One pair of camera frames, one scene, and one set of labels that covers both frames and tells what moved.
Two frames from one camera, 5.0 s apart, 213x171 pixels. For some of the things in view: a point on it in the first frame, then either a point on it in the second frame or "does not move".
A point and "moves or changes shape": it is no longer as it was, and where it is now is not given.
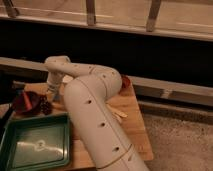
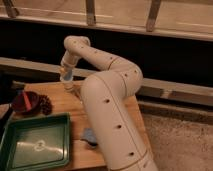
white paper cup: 67,78 moves or changes shape
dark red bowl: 26,102 does not move
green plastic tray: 35,143 does not move
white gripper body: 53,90 to 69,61
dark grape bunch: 46,107 does not move
